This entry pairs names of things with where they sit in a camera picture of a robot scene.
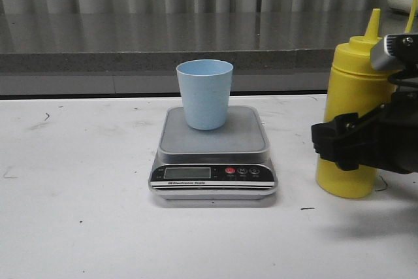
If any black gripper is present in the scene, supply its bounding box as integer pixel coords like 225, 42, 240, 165
311, 91, 417, 174

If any yellow squeeze bottle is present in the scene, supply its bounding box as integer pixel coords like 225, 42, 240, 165
315, 0, 418, 199

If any light blue plastic cup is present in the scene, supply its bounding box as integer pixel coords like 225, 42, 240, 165
176, 59, 234, 131

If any silver digital kitchen scale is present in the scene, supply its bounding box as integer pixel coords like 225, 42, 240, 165
148, 106, 278, 201

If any grey steel counter shelf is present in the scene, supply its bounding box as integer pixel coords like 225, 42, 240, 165
0, 10, 418, 95

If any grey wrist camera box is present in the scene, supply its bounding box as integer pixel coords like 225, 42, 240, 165
370, 33, 417, 71

